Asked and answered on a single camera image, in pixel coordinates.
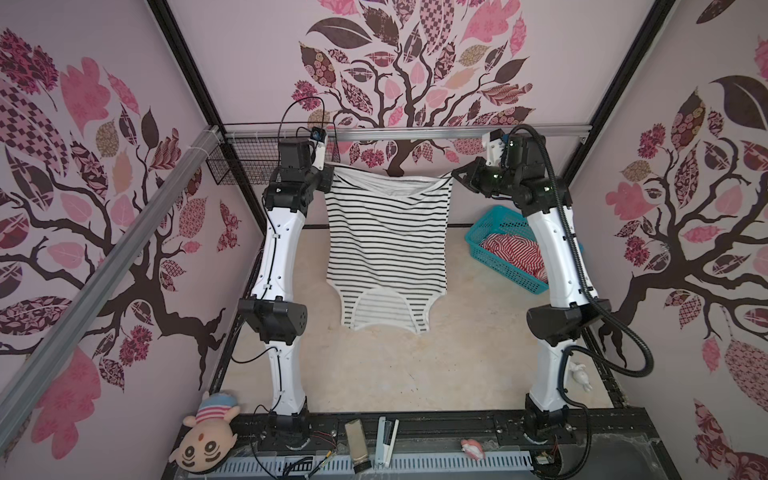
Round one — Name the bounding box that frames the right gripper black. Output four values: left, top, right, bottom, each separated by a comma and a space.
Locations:
451, 161, 519, 202

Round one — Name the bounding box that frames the black white striped tank top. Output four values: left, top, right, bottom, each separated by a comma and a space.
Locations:
325, 168, 453, 334

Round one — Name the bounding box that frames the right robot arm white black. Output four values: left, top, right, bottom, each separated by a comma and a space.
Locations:
452, 124, 603, 444

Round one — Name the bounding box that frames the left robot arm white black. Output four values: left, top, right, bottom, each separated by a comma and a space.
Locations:
238, 138, 326, 448

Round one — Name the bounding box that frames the red white striped tank top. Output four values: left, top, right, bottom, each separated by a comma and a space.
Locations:
481, 234, 548, 283

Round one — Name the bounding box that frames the teal plastic basket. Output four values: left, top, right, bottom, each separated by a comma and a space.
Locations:
465, 205, 580, 295

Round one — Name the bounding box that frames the small white figurine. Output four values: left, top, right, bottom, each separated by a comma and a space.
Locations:
567, 362, 593, 392

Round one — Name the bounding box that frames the silver rectangular block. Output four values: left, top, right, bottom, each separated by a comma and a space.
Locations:
345, 419, 371, 474

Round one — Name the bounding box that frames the white stapler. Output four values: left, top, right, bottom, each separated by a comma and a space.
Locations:
374, 416, 400, 469

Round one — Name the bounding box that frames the plush doll head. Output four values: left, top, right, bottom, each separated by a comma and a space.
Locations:
168, 392, 241, 474

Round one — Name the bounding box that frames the red white teeth toy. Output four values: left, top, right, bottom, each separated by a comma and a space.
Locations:
460, 439, 486, 461

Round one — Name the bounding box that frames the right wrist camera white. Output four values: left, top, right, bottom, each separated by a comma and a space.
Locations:
481, 129, 507, 168

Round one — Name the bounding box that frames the black wire basket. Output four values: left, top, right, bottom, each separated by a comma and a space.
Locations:
206, 124, 340, 186

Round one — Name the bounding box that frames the aluminium rail back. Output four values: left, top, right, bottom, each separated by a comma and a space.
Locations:
225, 124, 592, 142

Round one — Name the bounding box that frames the aluminium rail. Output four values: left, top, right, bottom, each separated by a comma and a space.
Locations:
225, 124, 592, 142
1, 125, 221, 448

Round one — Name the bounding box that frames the aluminium rail left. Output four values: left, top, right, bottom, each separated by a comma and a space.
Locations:
1, 125, 221, 448

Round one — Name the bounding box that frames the black corrugated cable hose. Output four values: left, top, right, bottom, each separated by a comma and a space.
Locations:
509, 124, 655, 480

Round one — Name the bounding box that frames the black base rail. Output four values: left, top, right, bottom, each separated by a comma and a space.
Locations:
232, 409, 594, 453

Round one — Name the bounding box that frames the white slotted cable duct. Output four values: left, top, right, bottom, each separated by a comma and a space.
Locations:
203, 451, 535, 480

